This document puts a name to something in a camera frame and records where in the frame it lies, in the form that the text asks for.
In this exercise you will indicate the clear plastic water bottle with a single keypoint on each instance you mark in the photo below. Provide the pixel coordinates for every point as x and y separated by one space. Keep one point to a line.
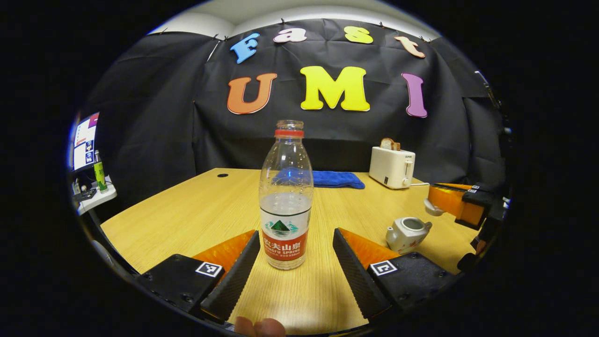
285 187

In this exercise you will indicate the white side desk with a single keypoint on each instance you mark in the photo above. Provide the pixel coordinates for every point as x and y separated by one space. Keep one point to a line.
96 196

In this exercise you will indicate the computer monitor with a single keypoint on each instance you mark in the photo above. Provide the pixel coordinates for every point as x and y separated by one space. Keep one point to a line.
85 140

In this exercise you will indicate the green bottle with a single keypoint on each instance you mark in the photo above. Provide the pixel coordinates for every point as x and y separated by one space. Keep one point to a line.
99 173

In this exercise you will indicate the white teacup lid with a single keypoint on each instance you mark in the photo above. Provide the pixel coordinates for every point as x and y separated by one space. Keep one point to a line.
433 209

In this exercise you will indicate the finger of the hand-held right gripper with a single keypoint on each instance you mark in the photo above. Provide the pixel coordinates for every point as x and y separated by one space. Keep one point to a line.
451 201

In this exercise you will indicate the white toaster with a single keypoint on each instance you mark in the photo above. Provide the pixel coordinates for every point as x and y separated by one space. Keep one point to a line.
390 166

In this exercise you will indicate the bread slice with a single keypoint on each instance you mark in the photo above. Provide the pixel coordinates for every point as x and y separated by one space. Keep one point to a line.
388 144

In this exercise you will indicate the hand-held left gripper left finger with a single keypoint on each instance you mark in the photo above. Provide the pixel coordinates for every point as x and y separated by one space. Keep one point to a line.
231 281

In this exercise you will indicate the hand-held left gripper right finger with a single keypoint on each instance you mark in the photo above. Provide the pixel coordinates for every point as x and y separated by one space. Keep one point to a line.
358 276

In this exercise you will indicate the white ceramic teacup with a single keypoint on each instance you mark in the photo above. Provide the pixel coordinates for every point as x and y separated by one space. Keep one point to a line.
405 236

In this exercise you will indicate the black backdrop cloth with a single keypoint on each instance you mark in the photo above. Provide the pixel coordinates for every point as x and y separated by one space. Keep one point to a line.
154 117

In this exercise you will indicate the blue towel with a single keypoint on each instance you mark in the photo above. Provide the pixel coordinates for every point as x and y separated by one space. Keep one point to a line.
339 179

